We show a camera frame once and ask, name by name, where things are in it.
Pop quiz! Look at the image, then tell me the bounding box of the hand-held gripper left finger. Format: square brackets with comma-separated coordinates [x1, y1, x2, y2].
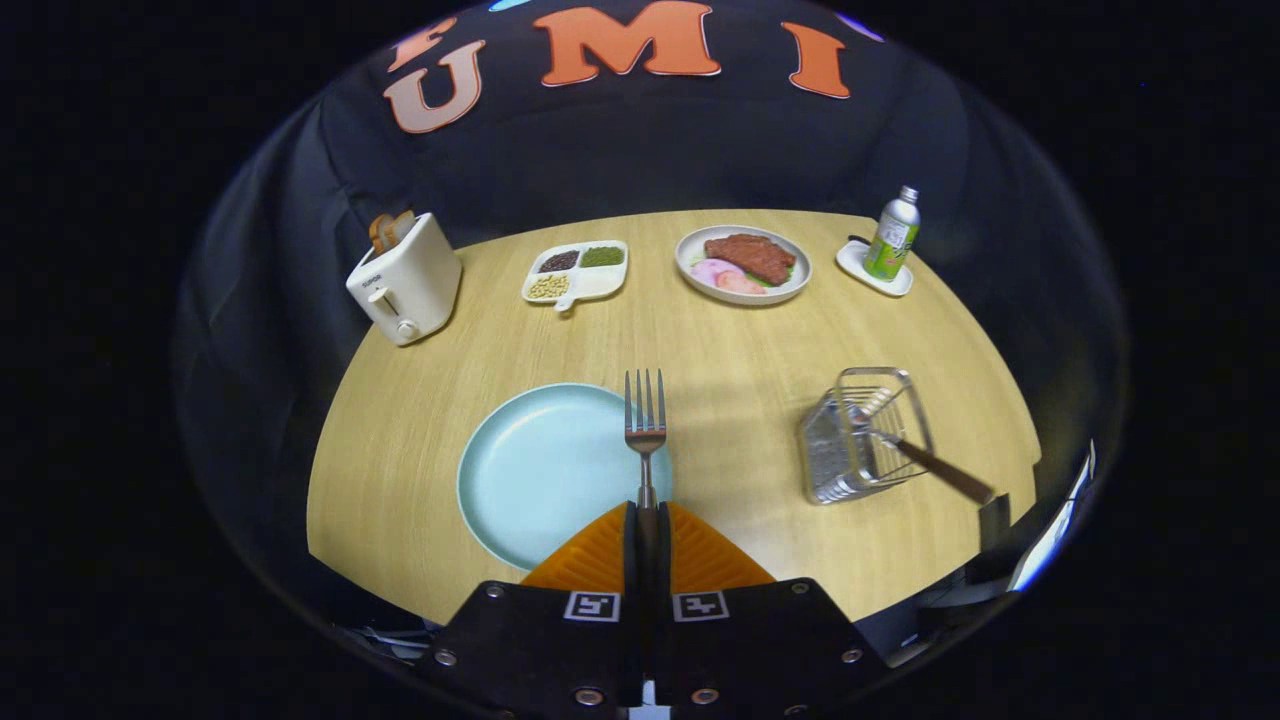
[430, 502, 646, 720]

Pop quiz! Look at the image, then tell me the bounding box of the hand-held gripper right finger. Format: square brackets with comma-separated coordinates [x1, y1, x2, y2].
[655, 502, 891, 720]

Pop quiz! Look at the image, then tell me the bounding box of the fork with brown handle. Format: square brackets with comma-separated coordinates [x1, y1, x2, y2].
[624, 369, 669, 641]

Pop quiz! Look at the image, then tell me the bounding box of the spoon with brown handle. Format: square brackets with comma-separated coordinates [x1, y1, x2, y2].
[848, 403, 997, 506]

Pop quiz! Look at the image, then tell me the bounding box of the light blue round plate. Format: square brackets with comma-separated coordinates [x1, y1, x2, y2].
[457, 383, 674, 572]

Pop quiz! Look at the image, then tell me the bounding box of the grey round dinner plate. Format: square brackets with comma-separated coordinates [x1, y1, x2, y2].
[675, 225, 813, 306]

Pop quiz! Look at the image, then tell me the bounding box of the white divided snack tray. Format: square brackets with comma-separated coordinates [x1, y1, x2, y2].
[521, 240, 630, 314]

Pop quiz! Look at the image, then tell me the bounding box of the cream white toaster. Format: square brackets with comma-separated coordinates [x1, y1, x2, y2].
[346, 212, 463, 347]

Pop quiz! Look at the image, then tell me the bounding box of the brown steak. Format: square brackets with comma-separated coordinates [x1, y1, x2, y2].
[703, 233, 798, 286]

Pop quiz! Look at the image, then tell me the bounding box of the white square coaster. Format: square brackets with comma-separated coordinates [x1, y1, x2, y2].
[836, 237, 914, 298]

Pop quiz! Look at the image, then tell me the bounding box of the silver bottle with green label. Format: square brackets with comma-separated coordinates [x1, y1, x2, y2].
[863, 185, 921, 282]

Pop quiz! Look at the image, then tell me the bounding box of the black backdrop cloth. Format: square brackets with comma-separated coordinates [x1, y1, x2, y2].
[170, 0, 1131, 641]

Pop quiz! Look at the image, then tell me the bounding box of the metal wire cutlery basket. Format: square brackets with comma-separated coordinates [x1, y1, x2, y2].
[797, 367, 936, 506]

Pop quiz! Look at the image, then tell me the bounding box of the black table bracket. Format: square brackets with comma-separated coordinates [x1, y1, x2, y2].
[979, 493, 1012, 551]

